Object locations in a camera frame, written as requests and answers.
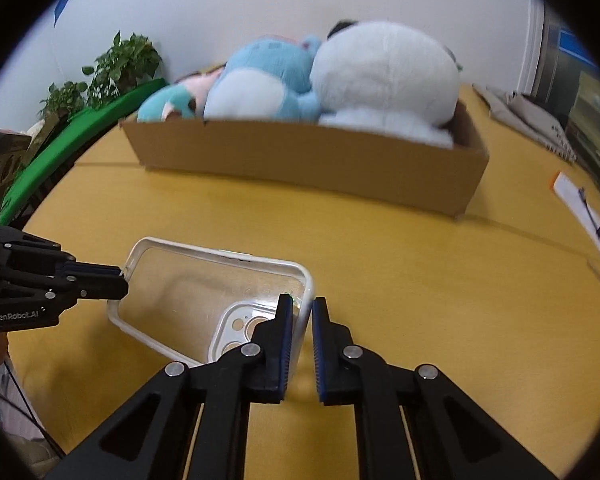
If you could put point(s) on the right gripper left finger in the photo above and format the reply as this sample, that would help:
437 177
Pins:
190 422

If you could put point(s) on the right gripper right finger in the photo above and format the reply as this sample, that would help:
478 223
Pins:
412 424

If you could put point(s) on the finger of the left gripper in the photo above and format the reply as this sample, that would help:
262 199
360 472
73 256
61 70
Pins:
80 289
24 255

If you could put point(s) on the clear white phone case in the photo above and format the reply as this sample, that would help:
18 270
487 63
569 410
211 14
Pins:
193 304

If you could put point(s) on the blue plush cat red headband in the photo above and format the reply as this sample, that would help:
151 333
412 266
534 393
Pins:
268 79

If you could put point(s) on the white black plush panda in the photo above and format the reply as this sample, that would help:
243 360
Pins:
387 78

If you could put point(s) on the green potted plant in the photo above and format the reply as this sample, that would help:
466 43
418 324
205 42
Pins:
120 69

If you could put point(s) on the teal pink plush pig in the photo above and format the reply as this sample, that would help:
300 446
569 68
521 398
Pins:
186 98

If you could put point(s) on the brown cardboard box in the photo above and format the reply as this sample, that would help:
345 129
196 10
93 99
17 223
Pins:
365 164

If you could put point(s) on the white paper card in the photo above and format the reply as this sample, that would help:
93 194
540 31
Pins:
575 200

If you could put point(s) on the grey cloth bag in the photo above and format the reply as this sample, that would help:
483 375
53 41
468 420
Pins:
517 111

